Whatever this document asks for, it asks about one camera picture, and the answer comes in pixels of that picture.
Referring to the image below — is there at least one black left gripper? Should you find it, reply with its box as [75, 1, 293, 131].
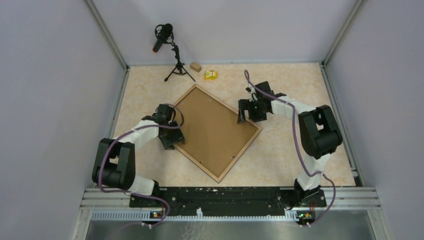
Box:
[159, 119, 185, 150]

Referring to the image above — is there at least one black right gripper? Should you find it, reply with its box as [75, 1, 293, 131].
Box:
[237, 99, 267, 125]

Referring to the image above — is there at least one brown cardboard backing board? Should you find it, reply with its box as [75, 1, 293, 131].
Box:
[174, 87, 259, 179]

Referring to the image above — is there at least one wooden picture frame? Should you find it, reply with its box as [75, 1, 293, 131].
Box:
[171, 83, 263, 184]

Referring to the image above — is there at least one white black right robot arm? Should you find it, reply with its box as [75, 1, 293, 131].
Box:
[237, 81, 343, 206]

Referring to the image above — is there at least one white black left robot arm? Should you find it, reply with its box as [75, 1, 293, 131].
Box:
[91, 103, 185, 207]

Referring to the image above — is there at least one yellow toy car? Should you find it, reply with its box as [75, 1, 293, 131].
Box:
[203, 70, 218, 80]

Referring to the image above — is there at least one small wooden block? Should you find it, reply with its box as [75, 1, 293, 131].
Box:
[189, 61, 202, 73]

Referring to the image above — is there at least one black microphone on tripod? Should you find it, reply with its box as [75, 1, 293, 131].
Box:
[152, 23, 196, 82]

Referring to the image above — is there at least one aluminium frame rail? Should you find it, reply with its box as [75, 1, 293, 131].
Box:
[72, 186, 393, 240]

